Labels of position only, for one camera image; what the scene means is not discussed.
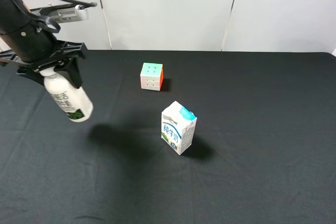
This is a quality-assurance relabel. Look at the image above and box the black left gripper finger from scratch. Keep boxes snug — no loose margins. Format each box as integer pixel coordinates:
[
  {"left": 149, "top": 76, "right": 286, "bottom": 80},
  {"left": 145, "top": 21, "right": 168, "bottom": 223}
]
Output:
[
  {"left": 54, "top": 58, "right": 82, "bottom": 88},
  {"left": 17, "top": 68, "right": 44, "bottom": 86}
]

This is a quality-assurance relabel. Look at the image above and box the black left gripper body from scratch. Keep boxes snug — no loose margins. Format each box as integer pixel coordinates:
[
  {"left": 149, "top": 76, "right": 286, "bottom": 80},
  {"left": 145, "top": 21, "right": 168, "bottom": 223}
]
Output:
[{"left": 1, "top": 22, "right": 87, "bottom": 71}]

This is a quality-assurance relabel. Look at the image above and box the white milk bottle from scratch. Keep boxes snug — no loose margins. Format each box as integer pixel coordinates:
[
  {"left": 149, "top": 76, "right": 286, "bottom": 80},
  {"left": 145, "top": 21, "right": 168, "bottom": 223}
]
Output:
[{"left": 39, "top": 67, "right": 93, "bottom": 122}]

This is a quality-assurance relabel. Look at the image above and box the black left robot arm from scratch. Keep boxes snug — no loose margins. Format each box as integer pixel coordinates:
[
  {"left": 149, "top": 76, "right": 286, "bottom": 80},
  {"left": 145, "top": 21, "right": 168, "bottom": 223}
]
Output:
[{"left": 1, "top": 0, "right": 87, "bottom": 89}]

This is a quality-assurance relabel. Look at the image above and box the pastel rubiks cube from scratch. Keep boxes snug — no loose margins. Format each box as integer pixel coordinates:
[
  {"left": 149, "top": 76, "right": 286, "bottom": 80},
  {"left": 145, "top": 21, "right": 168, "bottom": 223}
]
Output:
[{"left": 140, "top": 62, "right": 163, "bottom": 91}]

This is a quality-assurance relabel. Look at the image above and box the white blue milk carton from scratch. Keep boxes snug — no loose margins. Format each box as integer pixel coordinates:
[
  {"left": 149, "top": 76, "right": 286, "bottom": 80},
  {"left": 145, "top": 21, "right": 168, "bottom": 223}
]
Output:
[{"left": 161, "top": 101, "right": 197, "bottom": 155}]

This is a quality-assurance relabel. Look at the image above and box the black tablecloth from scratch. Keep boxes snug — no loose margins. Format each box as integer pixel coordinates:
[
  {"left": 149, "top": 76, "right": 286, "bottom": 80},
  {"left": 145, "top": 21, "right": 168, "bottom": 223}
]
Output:
[{"left": 1, "top": 51, "right": 335, "bottom": 223}]

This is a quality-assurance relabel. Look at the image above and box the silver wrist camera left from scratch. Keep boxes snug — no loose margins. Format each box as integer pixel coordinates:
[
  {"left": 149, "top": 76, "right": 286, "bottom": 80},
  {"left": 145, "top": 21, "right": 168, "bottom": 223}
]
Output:
[{"left": 31, "top": 4, "right": 89, "bottom": 24}]

